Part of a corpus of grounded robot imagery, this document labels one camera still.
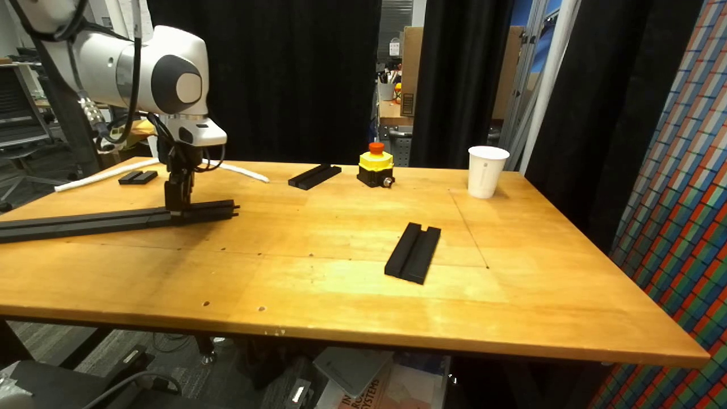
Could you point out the long black rail piece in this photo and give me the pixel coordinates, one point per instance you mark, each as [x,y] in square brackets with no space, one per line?
[47,228]

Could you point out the white paper cup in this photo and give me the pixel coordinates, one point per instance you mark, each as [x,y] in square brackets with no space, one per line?
[485,166]

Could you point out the black rail piece front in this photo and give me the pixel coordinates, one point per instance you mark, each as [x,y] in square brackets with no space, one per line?
[414,253]

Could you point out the black rail piece back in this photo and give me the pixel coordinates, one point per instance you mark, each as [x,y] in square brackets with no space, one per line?
[315,175]

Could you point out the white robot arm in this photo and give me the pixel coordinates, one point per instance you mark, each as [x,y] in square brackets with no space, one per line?
[155,69]

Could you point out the yellow red emergency stop button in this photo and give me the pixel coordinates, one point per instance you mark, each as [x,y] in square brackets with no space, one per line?
[375,166]

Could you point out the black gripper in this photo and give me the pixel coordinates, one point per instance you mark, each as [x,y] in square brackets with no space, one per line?
[182,163]

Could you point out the colourful checkered panel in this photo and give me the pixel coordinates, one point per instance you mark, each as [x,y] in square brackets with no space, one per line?
[674,232]

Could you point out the white metal pole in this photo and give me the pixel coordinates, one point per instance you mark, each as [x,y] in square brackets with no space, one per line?
[550,74]

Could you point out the small black block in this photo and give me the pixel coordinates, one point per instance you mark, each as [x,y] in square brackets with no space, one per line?
[137,179]

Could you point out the white plastic tube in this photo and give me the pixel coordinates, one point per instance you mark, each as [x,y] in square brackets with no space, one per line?
[118,172]

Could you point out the black curtain left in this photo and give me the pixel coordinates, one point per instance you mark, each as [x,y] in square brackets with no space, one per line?
[292,80]

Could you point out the black curtain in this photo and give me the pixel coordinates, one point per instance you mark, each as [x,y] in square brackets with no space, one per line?
[599,123]
[292,80]

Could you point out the black curtain right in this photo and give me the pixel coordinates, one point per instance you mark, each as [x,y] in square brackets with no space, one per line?
[599,123]

